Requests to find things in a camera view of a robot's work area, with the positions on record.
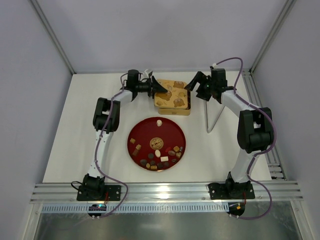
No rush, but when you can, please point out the silver tin lid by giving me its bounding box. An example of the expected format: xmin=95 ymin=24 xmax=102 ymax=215
xmin=154 ymin=79 xmax=189 ymax=110

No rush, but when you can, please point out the gold chocolate tin box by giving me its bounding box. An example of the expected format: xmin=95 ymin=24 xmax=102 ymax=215
xmin=154 ymin=90 xmax=191 ymax=116

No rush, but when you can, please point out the white cone chocolate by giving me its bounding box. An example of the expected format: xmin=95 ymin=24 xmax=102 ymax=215
xmin=156 ymin=120 xmax=162 ymax=127

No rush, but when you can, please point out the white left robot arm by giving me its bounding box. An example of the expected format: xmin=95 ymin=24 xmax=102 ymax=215
xmin=76 ymin=69 xmax=167 ymax=202

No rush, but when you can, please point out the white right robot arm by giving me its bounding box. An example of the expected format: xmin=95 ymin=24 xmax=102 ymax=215
xmin=185 ymin=68 xmax=275 ymax=200

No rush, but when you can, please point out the caramel shell chocolate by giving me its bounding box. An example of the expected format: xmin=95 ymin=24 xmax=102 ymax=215
xmin=173 ymin=146 xmax=180 ymax=152

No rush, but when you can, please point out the white oval chocolate lower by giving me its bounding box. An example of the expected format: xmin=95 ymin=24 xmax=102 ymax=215
xmin=155 ymin=149 xmax=161 ymax=158

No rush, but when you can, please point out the brown oval chocolate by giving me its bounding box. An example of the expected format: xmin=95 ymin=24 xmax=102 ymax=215
xmin=168 ymin=150 xmax=176 ymax=156

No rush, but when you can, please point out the brown marbled rectangular chocolate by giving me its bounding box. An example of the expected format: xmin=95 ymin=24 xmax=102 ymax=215
xmin=133 ymin=149 xmax=139 ymax=156

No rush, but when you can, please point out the white rectangular chocolate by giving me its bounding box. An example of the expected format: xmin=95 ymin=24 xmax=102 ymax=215
xmin=160 ymin=156 xmax=169 ymax=162

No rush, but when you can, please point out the dark grey egg chocolate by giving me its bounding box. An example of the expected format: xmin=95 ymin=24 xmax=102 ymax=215
xmin=140 ymin=159 xmax=147 ymax=166

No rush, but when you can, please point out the dark square chocolate bottom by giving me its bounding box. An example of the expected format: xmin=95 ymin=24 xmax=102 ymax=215
xmin=157 ymin=162 xmax=163 ymax=169

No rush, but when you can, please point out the caramel barrel chocolate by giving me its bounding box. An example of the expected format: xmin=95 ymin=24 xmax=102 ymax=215
xmin=150 ymin=165 xmax=158 ymax=171

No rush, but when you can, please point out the round red tray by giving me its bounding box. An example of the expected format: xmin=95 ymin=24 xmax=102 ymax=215
xmin=127 ymin=117 xmax=187 ymax=172

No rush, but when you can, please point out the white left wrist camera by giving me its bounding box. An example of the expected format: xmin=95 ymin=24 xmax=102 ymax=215
xmin=143 ymin=69 xmax=153 ymax=79

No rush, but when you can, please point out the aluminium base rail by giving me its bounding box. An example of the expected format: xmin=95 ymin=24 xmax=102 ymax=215
xmin=30 ymin=180 xmax=303 ymax=214

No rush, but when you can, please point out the right side aluminium rail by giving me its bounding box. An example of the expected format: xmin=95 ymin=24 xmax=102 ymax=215
xmin=238 ymin=71 xmax=285 ymax=180

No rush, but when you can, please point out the right aluminium frame post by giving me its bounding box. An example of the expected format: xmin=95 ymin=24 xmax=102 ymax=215
xmin=249 ymin=0 xmax=297 ymax=74

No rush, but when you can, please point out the aluminium frame post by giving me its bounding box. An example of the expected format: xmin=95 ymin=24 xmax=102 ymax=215
xmin=249 ymin=0 xmax=297 ymax=74
xmin=28 ymin=0 xmax=76 ymax=75

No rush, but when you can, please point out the left aluminium frame post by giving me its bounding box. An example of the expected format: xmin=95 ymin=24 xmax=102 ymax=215
xmin=28 ymin=0 xmax=76 ymax=75

